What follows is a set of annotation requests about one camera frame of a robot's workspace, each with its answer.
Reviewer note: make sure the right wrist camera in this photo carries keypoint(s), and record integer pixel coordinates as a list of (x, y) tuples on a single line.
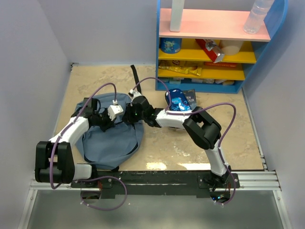
[(135, 96)]

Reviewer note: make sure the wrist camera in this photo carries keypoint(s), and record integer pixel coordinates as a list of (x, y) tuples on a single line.
[(114, 111), (135, 96)]

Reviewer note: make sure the clear plastic water bottle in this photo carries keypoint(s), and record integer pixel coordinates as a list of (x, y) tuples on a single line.
[(257, 15)]

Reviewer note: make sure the blue wooden shelf unit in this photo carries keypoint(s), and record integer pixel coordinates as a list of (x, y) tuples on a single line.
[(216, 25)]

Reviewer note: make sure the dark blue book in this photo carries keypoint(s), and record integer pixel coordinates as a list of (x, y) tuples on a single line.
[(191, 98)]

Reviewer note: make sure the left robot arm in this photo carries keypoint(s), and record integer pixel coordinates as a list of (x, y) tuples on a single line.
[(54, 160)]

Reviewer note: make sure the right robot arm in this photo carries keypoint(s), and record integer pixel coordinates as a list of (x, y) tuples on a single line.
[(202, 128)]

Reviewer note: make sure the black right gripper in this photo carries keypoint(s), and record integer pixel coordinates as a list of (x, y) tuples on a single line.
[(127, 117)]

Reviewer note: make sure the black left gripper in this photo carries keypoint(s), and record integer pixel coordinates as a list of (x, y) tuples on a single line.
[(110, 123)]

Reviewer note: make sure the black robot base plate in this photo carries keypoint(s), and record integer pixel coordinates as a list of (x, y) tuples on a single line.
[(199, 183)]

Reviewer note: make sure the red flat box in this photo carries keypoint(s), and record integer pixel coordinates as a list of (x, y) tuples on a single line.
[(221, 64)]

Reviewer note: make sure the white tall bottle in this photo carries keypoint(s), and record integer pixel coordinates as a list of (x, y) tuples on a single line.
[(176, 15)]

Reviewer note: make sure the red silver snack box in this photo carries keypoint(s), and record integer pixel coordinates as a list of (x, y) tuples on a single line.
[(211, 49)]

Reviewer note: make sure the blue dinosaur pencil case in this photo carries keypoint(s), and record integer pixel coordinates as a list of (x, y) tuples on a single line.
[(178, 100)]

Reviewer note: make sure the blue fabric backpack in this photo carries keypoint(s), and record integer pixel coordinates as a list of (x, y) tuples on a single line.
[(108, 150)]

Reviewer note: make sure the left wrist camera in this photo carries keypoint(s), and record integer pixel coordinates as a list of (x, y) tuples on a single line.
[(114, 111)]

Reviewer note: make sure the white round container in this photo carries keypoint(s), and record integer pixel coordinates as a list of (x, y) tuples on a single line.
[(230, 47)]

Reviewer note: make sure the yellow chips bag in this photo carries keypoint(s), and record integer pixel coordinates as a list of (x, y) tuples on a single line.
[(178, 66)]

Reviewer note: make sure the aluminium rail frame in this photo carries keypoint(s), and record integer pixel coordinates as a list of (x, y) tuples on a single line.
[(160, 200)]

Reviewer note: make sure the blue snack can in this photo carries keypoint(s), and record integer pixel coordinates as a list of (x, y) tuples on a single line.
[(170, 45)]

